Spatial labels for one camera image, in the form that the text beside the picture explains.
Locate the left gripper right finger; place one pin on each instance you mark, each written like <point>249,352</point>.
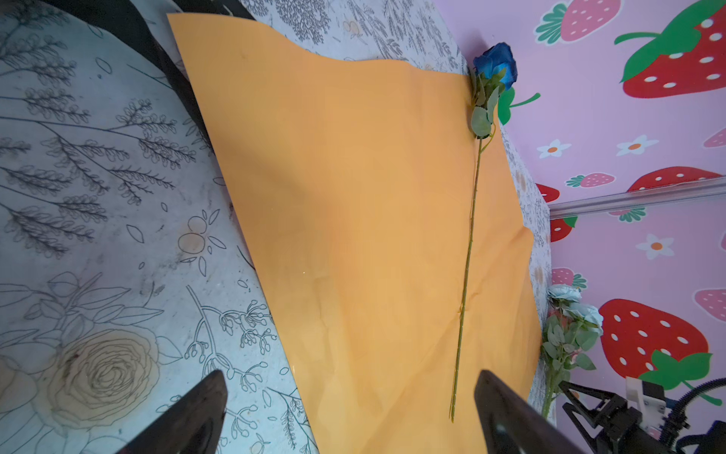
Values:
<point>510,425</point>

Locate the right corner aluminium post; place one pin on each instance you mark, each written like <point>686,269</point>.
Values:
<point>663,195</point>

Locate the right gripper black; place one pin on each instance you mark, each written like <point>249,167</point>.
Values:
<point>644,421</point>

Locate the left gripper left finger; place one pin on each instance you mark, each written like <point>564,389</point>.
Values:
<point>192,425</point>

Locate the blue fake rose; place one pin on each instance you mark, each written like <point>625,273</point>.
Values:
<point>493,73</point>

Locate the orange wrapping paper sheet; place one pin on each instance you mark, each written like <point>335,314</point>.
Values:
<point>391,250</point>

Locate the white fake rose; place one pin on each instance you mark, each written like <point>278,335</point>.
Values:
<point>571,329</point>

